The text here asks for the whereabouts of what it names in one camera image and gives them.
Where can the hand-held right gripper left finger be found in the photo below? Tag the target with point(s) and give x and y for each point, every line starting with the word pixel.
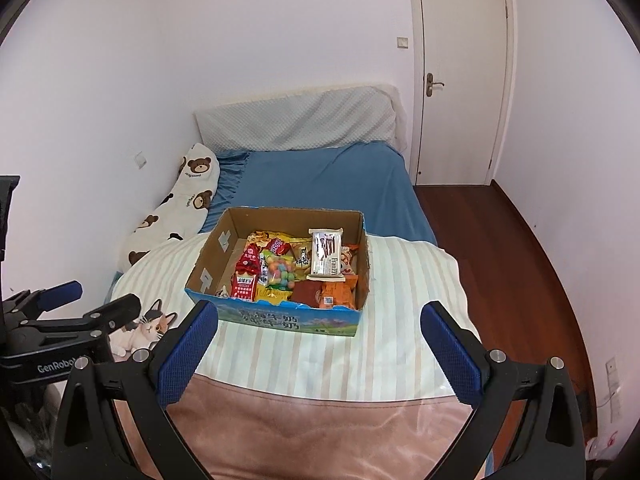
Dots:
pixel 187 355

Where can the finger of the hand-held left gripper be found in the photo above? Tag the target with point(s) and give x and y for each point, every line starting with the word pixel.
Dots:
pixel 60 296
pixel 115 312

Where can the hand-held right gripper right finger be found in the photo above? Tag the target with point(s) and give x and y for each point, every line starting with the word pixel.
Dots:
pixel 452 355

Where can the small white snack packet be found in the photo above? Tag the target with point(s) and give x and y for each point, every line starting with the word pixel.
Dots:
pixel 223 291

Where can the red snack packet white label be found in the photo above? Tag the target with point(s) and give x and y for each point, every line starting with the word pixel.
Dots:
pixel 244 287

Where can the cardboard box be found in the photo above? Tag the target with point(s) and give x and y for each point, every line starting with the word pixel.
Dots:
pixel 280 317

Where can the colourful candy bag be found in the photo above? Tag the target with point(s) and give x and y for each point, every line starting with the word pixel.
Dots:
pixel 280 270

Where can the brown snack packet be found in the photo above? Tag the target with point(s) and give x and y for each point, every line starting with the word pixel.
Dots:
pixel 306 292

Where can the orange yellow noodle snack packet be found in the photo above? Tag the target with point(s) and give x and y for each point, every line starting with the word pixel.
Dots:
pixel 260 236

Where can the orange panda snack packet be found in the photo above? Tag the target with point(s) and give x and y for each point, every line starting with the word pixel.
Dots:
pixel 348 260

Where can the red snack packet blue lettering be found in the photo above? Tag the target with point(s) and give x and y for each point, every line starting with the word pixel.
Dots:
pixel 278 246

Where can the yellow biscuit packet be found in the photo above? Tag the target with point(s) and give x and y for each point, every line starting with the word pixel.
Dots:
pixel 301 260

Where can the white chocolate stick packet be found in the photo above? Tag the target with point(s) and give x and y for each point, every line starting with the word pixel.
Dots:
pixel 325 255

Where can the cat plush toy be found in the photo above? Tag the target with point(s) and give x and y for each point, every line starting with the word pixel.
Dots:
pixel 150 330

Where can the cream striped blanket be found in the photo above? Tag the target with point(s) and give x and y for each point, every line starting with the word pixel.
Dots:
pixel 400 310

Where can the bear print bolster pillow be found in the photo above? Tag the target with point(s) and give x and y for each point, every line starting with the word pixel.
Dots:
pixel 190 190

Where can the pink blanket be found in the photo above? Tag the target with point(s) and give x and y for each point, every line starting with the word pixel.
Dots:
pixel 310 435

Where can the blue bedsheet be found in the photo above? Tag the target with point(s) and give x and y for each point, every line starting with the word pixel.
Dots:
pixel 325 185

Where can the white textured pillow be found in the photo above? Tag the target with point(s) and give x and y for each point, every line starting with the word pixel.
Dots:
pixel 300 120

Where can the white door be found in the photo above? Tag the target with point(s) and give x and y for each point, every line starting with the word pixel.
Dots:
pixel 460 60

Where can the white wall socket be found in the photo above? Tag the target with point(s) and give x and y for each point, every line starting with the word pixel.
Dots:
pixel 142 160

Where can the white light switch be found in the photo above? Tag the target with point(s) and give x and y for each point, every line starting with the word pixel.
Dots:
pixel 402 42

